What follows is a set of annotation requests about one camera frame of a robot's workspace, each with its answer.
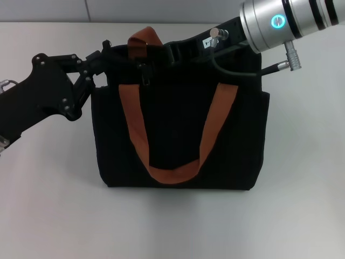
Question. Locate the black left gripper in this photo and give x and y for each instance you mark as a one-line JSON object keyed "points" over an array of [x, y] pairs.
{"points": [[37, 91]]}

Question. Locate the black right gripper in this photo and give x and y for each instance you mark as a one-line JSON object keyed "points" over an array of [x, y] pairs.
{"points": [[234, 35]]}

